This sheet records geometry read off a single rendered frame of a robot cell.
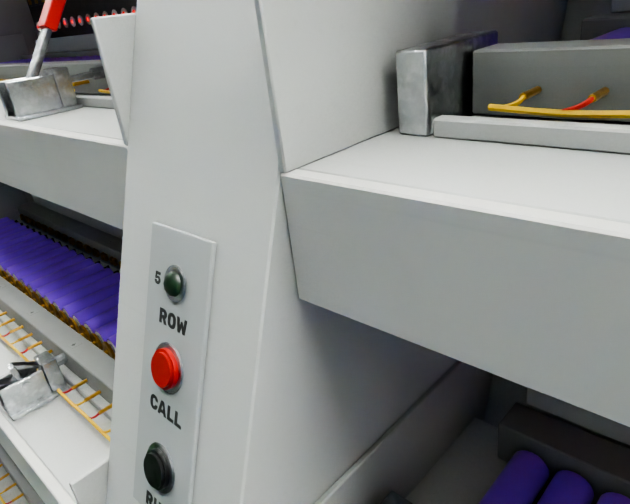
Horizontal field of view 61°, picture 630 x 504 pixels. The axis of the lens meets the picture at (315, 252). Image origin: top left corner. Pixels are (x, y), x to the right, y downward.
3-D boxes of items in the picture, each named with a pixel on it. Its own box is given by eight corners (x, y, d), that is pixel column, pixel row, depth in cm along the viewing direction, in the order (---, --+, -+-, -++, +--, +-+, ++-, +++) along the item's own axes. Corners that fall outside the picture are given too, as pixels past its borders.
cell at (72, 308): (133, 278, 49) (64, 310, 45) (139, 296, 50) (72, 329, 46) (124, 276, 51) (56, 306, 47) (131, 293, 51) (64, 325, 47)
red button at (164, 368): (169, 397, 20) (173, 357, 20) (147, 381, 21) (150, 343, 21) (192, 391, 21) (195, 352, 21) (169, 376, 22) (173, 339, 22)
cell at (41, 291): (108, 280, 54) (44, 309, 50) (100, 276, 55) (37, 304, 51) (103, 264, 53) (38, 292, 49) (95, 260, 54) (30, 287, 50)
